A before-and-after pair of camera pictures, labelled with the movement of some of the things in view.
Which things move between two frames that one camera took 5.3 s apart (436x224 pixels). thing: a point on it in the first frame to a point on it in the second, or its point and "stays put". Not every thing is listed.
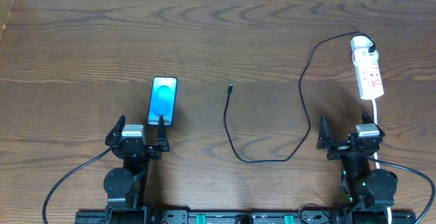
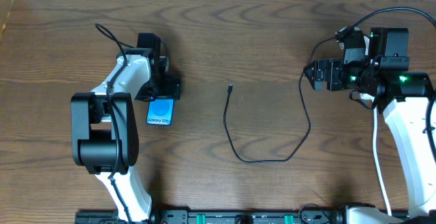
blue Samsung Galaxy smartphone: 162,100 stays put
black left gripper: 137,148 to 169,90
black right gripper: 349,146 to 327,75
